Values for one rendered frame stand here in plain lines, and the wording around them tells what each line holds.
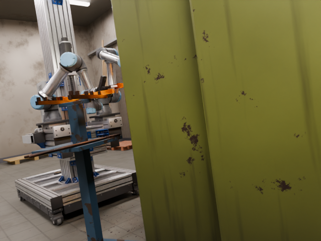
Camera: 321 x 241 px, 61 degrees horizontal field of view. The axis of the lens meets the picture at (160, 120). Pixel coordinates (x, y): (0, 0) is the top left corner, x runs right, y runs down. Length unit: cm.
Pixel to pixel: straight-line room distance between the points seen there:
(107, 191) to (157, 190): 123
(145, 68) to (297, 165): 75
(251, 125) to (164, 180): 52
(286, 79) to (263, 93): 8
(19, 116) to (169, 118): 720
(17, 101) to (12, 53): 129
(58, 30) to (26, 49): 582
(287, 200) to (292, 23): 58
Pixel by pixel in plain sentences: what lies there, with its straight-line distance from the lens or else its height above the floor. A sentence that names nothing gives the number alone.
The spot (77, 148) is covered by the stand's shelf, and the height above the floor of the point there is 66.
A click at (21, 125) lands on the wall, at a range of 824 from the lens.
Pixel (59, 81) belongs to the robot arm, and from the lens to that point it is 228.
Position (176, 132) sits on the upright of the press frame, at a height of 68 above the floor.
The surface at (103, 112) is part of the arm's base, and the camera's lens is 262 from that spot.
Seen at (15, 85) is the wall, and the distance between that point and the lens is 833.
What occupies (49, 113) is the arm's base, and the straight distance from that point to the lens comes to 245.
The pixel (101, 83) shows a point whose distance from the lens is 208.
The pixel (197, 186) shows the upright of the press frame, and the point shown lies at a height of 43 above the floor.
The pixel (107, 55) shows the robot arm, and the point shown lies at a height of 134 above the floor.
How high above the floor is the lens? 79
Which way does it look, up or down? 2 degrees down
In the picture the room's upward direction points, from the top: 8 degrees counter-clockwise
